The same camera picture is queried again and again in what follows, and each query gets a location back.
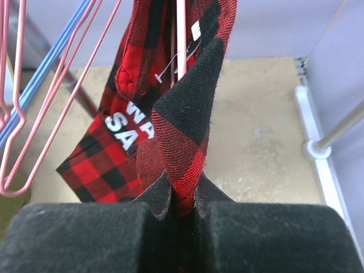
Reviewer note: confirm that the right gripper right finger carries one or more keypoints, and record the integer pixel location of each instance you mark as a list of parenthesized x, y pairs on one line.
[(205, 193)]

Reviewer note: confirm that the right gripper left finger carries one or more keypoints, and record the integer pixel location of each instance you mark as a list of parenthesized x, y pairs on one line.
[(157, 197)]

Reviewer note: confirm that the red black plaid shirt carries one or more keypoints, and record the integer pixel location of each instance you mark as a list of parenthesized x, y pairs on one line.
[(144, 127)]

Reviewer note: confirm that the single pink hanger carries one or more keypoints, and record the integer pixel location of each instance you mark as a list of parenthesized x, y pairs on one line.
[(179, 41)]

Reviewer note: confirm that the white clothes rack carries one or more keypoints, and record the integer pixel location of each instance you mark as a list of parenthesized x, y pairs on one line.
[(287, 117)]

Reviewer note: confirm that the pink hangers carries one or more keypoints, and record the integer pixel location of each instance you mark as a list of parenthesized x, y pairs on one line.
[(66, 101)]

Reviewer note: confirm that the blue hangers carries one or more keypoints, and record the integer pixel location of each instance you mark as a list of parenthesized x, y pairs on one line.
[(51, 52)]

